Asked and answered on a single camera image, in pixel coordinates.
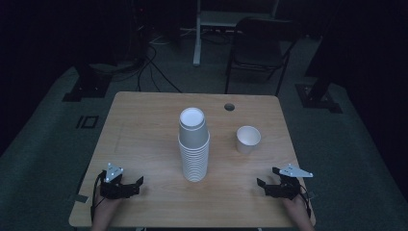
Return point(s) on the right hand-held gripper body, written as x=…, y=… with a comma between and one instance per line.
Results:
x=287, y=186

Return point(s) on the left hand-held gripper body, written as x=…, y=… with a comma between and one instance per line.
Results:
x=117, y=189

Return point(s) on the single white paper cup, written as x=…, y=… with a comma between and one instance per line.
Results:
x=247, y=139

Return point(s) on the stack of white paper cups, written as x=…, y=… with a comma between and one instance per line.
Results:
x=194, y=160

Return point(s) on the person's left hand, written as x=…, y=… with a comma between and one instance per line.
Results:
x=107, y=207

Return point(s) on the person's right hand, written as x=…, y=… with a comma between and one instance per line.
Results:
x=295, y=205

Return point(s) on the black stand base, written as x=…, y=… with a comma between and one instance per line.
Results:
x=88, y=85
x=319, y=97

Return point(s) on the black folding chair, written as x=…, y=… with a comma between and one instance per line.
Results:
x=260, y=51

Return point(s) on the white desk frame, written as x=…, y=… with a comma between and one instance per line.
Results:
x=205, y=22

